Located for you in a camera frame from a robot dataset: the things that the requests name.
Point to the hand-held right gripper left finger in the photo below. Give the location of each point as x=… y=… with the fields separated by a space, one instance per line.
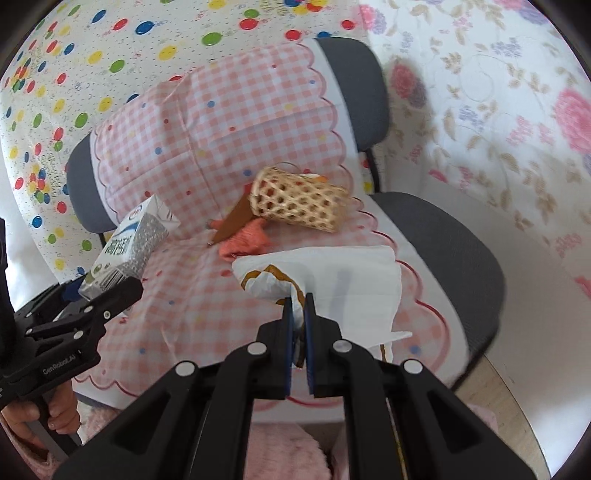
x=288 y=341

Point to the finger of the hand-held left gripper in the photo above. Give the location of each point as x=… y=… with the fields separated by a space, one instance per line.
x=115 y=297
x=51 y=300

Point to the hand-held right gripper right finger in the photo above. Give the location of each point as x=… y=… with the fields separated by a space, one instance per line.
x=311 y=341

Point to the white blue milk carton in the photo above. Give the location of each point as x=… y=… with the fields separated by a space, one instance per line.
x=134 y=240

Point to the white plastic bag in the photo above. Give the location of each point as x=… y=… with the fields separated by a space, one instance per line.
x=341 y=277

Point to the person's left forearm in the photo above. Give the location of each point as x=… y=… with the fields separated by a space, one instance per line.
x=23 y=450

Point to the person's left hand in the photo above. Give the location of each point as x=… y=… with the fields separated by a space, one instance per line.
x=60 y=413

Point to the brown paper piece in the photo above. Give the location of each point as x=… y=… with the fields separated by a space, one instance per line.
x=233 y=221

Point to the woven bamboo basket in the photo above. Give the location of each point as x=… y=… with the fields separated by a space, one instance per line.
x=300 y=201

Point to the grey office chair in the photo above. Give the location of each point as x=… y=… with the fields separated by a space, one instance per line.
x=443 y=240

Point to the pink checked paper cloth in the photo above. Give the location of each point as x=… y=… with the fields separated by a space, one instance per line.
x=207 y=138

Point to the balloon print backdrop cloth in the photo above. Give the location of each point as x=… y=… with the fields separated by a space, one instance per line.
x=138 y=55

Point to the floral backdrop cloth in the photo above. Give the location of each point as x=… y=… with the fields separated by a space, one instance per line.
x=485 y=92

